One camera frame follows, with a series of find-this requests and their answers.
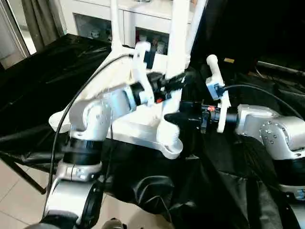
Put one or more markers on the white plastic table top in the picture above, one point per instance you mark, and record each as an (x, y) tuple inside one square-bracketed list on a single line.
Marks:
[(138, 129)]

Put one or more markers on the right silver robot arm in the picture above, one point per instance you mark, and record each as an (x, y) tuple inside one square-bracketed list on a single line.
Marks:
[(267, 129)]

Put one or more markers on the white glass-door cabinet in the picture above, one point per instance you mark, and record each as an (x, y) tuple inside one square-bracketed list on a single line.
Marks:
[(95, 9)]

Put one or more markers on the black plastic mat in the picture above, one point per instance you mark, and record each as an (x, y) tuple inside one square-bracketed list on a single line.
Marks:
[(38, 81)]

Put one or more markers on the grey curtain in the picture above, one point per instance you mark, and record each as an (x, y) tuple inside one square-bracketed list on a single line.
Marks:
[(43, 19)]

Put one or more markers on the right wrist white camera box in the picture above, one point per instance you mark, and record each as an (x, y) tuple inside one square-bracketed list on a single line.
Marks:
[(217, 90)]

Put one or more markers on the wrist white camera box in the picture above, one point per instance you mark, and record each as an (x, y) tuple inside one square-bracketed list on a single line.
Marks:
[(217, 90), (140, 57)]

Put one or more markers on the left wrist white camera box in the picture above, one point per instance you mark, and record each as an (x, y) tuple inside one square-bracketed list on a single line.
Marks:
[(140, 57)]

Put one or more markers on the black metal table frame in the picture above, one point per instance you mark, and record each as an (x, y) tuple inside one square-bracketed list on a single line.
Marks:
[(24, 174)]

